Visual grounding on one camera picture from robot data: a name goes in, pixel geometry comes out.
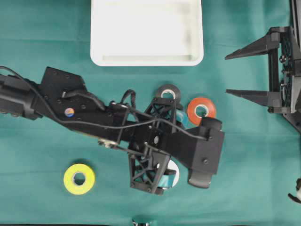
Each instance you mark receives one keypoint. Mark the black and white cable clip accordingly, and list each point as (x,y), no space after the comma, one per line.
(296,198)

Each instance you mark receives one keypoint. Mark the green table cloth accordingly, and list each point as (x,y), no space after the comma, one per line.
(261,157)

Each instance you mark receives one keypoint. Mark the black tape roll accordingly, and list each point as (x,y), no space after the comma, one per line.
(170,89)

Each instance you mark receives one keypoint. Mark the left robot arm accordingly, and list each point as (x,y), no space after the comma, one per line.
(64,98)

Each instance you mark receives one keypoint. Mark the white plastic case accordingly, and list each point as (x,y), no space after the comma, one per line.
(146,32)

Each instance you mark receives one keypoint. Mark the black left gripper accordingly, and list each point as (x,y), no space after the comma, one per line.
(150,141)

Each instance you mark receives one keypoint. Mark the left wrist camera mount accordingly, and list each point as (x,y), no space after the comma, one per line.
(199,151)

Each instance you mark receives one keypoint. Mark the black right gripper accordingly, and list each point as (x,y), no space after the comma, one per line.
(284,56)

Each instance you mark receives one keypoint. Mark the orange tape roll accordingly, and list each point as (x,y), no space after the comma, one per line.
(200,107)

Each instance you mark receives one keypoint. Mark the yellow tape roll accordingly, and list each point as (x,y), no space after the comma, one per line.
(79,179)

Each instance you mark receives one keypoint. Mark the white tape roll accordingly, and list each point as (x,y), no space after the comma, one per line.
(173,166)

